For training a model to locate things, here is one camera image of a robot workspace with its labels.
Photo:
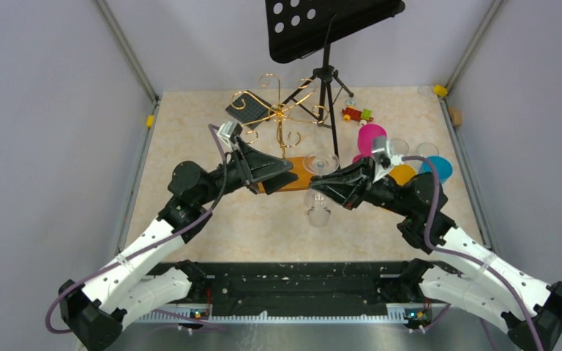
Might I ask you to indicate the yellow corner clip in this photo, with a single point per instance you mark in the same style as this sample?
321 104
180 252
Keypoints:
440 91

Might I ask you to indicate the black music stand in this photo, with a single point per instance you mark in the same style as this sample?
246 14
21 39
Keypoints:
298 29

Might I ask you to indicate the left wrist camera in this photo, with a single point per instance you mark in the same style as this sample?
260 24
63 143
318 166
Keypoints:
228 132

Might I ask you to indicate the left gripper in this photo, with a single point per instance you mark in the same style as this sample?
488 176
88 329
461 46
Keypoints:
256 165

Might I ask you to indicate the blue plastic wine glass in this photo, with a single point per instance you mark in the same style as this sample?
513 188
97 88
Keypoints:
443 167

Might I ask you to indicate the brown wooden block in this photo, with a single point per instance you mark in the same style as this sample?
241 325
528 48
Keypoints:
456 117

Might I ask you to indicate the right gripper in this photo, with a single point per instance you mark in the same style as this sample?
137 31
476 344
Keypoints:
350 186

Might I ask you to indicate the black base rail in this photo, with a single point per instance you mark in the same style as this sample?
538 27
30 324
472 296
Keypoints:
301 293

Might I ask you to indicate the gold wine glass rack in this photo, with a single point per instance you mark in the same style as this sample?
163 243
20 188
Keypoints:
280 113

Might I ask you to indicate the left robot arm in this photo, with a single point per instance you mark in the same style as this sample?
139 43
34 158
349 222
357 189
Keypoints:
99 309

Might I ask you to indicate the colourful toy train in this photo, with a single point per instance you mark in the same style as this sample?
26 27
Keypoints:
362 117

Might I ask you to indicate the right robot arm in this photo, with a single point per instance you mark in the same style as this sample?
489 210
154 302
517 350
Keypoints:
528 310

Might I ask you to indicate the pink plastic wine glass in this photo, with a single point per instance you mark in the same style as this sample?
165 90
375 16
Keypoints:
366 135

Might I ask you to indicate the black mesh pad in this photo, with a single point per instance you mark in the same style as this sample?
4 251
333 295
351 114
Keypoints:
249 109

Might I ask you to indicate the yellow plastic wine glass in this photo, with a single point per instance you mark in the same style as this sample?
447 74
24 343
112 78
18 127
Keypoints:
402 174

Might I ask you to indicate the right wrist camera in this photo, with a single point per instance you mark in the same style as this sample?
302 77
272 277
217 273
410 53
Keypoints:
385 156

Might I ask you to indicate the clear front wine glass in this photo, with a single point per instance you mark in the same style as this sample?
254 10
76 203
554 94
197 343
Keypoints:
399 147

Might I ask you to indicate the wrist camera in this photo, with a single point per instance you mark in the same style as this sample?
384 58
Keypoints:
385 156
228 132

